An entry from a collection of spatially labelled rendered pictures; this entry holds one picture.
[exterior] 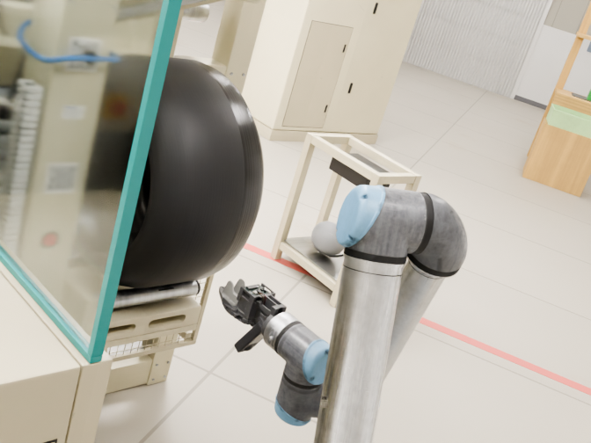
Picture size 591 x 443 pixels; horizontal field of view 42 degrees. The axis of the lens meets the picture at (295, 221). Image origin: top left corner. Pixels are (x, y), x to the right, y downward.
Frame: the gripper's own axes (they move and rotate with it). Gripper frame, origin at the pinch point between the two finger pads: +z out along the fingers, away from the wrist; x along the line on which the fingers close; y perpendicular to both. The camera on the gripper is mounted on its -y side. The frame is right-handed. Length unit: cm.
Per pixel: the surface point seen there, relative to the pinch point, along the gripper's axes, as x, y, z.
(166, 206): 17.8, 21.4, 7.4
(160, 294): 4.9, -9.9, 17.3
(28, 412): 76, 20, -47
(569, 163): -658, -67, 216
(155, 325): 5.4, -18.7, 15.7
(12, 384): 79, 25, -47
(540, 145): -641, -60, 245
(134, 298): 13.1, -10.0, 17.3
